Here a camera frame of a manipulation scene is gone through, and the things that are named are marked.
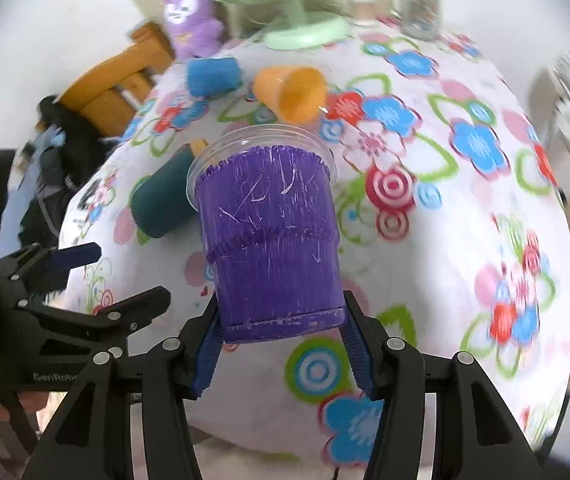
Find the small clear toothpick jar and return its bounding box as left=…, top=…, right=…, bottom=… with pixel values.
left=347, top=0, right=377, bottom=27

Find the floral tablecloth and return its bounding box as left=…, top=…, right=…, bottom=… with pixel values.
left=60, top=20, right=570, bottom=448

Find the orange plastic cup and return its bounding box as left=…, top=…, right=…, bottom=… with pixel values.
left=253, top=65, right=327, bottom=125

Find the glass jar with green lid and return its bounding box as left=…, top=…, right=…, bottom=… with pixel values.
left=400, top=0, right=442, bottom=41

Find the teal cup with yellow rim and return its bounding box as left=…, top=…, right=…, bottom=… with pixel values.
left=130, top=139, right=208, bottom=238

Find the blue plastic cup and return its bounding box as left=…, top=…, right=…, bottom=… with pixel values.
left=186, top=58, right=243, bottom=98

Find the purple plush rabbit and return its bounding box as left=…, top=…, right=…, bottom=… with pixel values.
left=163, top=0, right=224, bottom=61

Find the purple plastic cup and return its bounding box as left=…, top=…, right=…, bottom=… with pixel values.
left=186, top=124, right=346, bottom=344

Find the wooden chair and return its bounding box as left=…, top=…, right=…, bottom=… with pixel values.
left=54, top=21, right=174, bottom=140

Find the pile of dark clothes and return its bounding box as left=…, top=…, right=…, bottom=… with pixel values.
left=0, top=96, right=118, bottom=258

